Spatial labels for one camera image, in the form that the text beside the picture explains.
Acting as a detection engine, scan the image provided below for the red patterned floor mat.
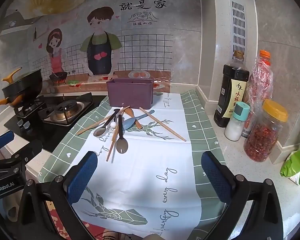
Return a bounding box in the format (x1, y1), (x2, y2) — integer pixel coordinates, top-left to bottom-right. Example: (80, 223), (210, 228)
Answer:
(44, 200), (110, 240)

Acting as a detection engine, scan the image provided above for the cartoon couple wall poster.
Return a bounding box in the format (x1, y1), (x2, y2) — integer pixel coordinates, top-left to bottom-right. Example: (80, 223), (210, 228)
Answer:
(30, 0), (203, 90)

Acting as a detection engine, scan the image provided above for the black wok yellow handle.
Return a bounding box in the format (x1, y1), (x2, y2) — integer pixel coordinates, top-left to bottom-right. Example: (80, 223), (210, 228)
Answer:
(1, 67), (43, 99)

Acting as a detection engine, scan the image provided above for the large black-handled metal spoon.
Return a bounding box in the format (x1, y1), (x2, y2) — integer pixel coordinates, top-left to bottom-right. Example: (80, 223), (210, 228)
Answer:
(116, 114), (129, 154)

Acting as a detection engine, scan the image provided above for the small black-handled metal spoon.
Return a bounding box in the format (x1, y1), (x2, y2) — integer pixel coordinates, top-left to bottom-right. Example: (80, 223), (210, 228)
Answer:
(93, 109), (121, 137)

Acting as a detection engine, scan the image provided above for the gas stove burner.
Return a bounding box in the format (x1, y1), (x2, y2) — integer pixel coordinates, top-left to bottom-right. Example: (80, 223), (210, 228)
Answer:
(4, 92), (110, 153)

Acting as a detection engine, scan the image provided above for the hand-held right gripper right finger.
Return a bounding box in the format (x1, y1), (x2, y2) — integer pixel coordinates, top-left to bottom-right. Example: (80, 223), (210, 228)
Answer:
(201, 151), (284, 240)

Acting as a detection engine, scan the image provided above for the blue plastic spoon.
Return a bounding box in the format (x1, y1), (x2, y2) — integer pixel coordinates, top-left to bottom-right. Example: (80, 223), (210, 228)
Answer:
(122, 109), (155, 131)

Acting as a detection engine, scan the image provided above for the jar with yellow lid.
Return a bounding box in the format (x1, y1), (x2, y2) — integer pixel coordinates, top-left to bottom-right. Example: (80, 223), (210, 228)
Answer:
(244, 99), (288, 162)

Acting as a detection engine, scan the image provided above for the beige slipper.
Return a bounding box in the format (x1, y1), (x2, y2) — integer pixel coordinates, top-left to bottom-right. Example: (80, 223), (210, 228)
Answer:
(1, 196), (22, 223)

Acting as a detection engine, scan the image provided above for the brown wooden spoon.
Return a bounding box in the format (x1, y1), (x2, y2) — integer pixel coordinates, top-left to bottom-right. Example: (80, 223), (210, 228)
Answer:
(125, 107), (143, 130)

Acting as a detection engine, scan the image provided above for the wooden chopstick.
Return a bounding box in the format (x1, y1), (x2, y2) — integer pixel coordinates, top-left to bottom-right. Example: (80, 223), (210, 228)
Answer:
(139, 107), (187, 142)
(77, 106), (130, 136)
(106, 124), (120, 162)

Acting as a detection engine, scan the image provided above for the green and white tablecloth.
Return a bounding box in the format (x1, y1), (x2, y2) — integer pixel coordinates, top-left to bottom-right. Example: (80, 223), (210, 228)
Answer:
(39, 90), (230, 240)

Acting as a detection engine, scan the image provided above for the black pan orange handle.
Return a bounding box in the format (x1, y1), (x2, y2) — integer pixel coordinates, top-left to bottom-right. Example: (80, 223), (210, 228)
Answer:
(0, 93), (39, 111)

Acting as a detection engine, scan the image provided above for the green plastic packet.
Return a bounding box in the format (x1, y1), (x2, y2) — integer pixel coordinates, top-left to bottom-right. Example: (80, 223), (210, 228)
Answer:
(280, 150), (300, 185)

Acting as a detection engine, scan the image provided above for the bottle of red chilies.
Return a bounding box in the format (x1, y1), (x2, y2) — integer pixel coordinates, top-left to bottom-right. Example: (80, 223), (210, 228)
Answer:
(242, 50), (274, 138)

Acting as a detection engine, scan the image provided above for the dark soy sauce bottle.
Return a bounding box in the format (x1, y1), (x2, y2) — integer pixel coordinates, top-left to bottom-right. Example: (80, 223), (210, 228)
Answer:
(214, 51), (250, 128)

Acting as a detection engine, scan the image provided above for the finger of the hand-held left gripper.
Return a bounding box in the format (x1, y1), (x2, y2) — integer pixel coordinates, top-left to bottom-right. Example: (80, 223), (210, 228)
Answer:
(9, 140), (43, 170)
(0, 131), (15, 154)

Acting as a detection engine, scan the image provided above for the salt shaker teal cap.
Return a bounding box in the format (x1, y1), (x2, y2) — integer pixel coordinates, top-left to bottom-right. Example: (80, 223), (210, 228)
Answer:
(224, 102), (251, 142)

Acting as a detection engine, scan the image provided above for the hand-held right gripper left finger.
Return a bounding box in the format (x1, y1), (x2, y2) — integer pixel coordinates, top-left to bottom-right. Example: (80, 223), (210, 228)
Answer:
(19, 151), (108, 240)

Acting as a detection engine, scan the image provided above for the purple plastic utensil holder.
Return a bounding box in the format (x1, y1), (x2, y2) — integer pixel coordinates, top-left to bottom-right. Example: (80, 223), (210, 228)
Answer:
(106, 78), (155, 110)

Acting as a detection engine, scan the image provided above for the grey range hood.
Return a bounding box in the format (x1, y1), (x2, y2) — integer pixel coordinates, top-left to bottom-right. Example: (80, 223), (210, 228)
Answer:
(0, 12), (48, 39)

